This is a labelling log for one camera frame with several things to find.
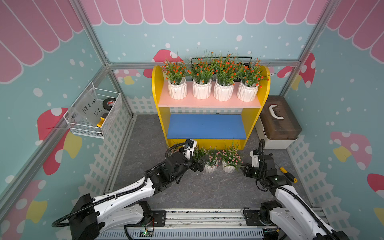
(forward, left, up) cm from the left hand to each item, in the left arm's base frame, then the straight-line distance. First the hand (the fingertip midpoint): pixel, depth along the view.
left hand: (200, 154), depth 74 cm
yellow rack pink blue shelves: (+28, -6, -7) cm, 29 cm away
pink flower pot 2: (+1, -7, -6) cm, 9 cm away
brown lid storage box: (+24, -49, -7) cm, 55 cm away
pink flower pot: (+5, +1, -7) cm, 8 cm away
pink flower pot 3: (+1, -16, -6) cm, 17 cm away
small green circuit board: (-32, +26, -23) cm, 47 cm away
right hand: (+1, -24, -13) cm, 27 cm away
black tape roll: (+23, +50, +12) cm, 57 cm away
